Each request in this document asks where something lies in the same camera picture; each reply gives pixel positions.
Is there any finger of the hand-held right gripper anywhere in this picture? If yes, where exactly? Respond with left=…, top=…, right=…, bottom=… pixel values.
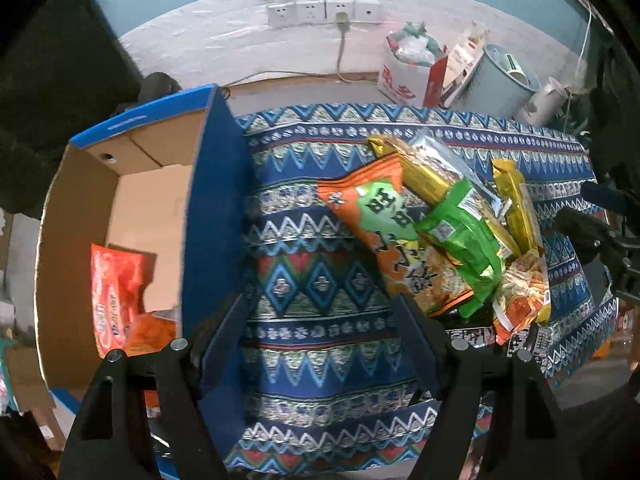
left=580, top=181, right=640, bottom=226
left=555, top=207, right=640, bottom=302

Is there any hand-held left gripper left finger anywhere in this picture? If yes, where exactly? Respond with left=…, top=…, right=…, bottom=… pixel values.
left=59, top=292, right=251, bottom=480

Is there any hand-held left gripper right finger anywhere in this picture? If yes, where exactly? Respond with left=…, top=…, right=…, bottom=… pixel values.
left=392, top=294, right=583, bottom=480

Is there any black white patterned packet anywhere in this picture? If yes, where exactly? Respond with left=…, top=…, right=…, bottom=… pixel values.
left=440, top=305, right=551, bottom=376

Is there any long yellow snack packet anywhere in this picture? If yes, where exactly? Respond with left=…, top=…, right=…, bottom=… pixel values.
left=491, top=157, right=552, bottom=346

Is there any plain orange snack packet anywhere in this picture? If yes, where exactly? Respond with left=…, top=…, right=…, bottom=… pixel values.
left=122, top=310, right=181, bottom=356

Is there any green snack packet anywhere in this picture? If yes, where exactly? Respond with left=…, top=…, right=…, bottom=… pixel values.
left=415, top=177, right=506, bottom=318

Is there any red snack packet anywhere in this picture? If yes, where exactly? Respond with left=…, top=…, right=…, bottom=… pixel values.
left=90, top=244, right=151, bottom=358

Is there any orange packet with green label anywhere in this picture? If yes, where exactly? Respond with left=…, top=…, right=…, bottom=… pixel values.
left=317, top=155, right=476, bottom=318

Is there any clear snack packet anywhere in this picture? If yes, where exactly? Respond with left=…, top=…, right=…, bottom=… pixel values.
left=410, top=129, right=511, bottom=216

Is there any blue cardboard box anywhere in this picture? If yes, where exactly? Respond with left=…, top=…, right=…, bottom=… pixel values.
left=34, top=84, right=256, bottom=480

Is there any gold snack packet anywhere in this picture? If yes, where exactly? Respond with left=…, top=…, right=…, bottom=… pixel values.
left=367, top=134, right=463, bottom=206

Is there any blue patterned blanket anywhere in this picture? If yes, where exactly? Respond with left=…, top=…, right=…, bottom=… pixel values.
left=220, top=102, right=621, bottom=476

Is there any white jug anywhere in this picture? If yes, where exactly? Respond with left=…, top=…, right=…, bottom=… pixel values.
left=520, top=77, right=571, bottom=126

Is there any grey blue bin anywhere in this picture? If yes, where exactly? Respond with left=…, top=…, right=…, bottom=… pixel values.
left=467, top=44, right=541, bottom=121

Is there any flat white red box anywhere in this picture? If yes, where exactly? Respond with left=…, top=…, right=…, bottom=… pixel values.
left=444, top=22, right=490, bottom=108

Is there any white red carton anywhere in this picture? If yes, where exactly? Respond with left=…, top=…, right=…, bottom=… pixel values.
left=377, top=45, right=449, bottom=108

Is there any white green plastic bag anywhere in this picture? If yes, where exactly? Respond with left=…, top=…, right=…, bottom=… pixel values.
left=387, top=21, right=446, bottom=66

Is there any black device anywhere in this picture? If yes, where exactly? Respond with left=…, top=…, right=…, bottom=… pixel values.
left=120, top=72, right=182, bottom=113

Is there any dark cloth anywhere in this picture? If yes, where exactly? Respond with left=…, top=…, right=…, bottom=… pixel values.
left=0, top=0, right=143, bottom=221

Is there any thin white cable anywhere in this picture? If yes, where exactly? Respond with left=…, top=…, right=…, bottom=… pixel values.
left=567, top=7, right=594, bottom=126

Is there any black floor cable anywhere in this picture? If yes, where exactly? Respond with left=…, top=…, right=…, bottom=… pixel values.
left=220, top=71, right=346, bottom=101

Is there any grey plug with cable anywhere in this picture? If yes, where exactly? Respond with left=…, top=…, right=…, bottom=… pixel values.
left=334, top=12, right=366, bottom=83

